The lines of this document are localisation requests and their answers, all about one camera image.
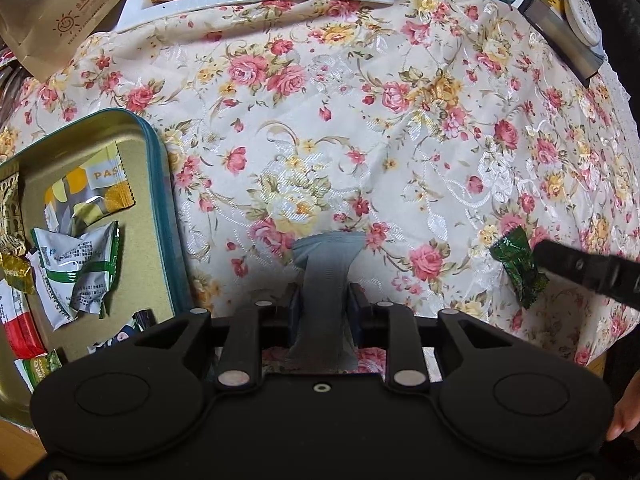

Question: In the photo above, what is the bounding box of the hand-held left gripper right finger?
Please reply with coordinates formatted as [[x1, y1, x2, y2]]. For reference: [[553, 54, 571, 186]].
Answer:
[[347, 282, 509, 394]]

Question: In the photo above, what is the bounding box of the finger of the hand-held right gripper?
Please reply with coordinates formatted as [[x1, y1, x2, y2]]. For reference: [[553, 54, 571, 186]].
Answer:
[[534, 239, 640, 307]]

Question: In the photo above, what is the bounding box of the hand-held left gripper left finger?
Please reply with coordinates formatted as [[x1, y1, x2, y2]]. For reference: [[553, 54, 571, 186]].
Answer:
[[131, 282, 304, 394]]

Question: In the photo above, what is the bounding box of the grey white snack packet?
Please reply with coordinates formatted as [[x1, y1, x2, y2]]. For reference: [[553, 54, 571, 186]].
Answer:
[[287, 232, 368, 373]]

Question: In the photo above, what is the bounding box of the dark green candy packet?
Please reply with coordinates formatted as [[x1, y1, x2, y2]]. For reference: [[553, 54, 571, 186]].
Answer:
[[489, 226, 549, 309]]

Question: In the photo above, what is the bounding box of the teal tin tray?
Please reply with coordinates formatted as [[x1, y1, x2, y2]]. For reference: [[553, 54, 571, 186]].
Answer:
[[0, 107, 196, 428]]

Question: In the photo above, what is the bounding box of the green white snack packet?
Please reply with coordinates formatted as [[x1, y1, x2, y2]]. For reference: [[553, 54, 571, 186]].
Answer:
[[30, 220, 121, 331]]

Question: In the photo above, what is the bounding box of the yellow pastry packet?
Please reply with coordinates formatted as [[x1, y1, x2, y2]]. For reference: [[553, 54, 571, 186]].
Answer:
[[44, 142, 137, 233]]

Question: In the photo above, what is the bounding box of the white red label packet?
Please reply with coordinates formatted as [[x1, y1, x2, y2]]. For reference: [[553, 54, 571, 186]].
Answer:
[[0, 277, 47, 359]]

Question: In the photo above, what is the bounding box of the olive gold snack packet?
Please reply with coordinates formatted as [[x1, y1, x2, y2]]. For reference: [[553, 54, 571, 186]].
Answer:
[[0, 172, 27, 256]]

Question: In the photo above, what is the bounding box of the person's right hand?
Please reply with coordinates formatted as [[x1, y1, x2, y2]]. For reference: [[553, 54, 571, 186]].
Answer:
[[606, 387, 640, 442]]

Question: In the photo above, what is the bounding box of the dark blue white packet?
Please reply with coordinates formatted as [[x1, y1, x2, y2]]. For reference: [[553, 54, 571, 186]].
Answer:
[[89, 308, 157, 356]]

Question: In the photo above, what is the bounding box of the floral tablecloth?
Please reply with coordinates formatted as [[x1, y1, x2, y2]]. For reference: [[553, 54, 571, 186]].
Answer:
[[0, 0, 640, 376]]

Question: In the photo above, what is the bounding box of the grey metal box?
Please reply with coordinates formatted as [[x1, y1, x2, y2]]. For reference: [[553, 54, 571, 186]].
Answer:
[[517, 0, 607, 80]]

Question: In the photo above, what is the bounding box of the white round remote device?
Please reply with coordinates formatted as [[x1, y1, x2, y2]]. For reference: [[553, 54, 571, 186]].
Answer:
[[557, 0, 601, 48]]

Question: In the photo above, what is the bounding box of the white board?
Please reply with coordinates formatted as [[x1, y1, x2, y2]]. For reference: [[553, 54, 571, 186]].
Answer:
[[116, 0, 396, 36]]

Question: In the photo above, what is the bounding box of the brown paper bag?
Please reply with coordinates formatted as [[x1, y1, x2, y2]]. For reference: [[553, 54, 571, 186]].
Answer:
[[0, 0, 146, 82]]

